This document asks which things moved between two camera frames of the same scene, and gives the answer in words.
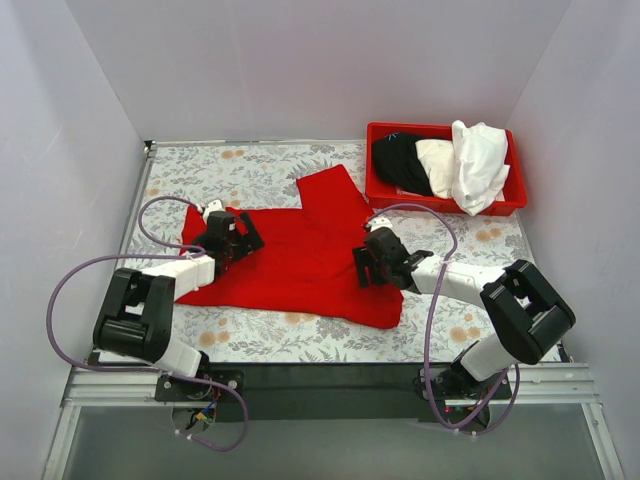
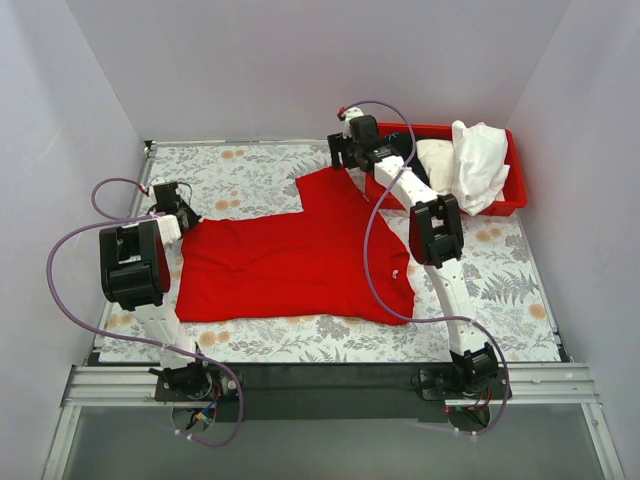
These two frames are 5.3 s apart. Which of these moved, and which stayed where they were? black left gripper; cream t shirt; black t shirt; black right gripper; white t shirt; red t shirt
Moved: black left gripper; black right gripper
Stayed: red t shirt; white t shirt; black t shirt; cream t shirt
